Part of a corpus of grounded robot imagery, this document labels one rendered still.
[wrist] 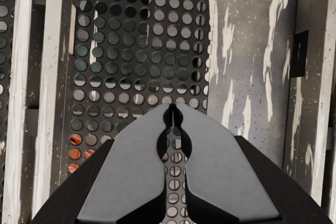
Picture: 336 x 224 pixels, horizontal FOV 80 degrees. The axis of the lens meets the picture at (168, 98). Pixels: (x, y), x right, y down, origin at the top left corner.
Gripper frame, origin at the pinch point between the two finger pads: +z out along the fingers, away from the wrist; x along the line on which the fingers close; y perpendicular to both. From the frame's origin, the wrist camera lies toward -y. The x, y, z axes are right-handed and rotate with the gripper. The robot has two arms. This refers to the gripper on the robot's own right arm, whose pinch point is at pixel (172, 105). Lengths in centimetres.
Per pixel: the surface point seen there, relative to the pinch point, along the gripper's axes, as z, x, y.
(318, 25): 25.3, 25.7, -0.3
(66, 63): 18.5, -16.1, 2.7
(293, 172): 15.6, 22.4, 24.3
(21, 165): 8.9, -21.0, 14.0
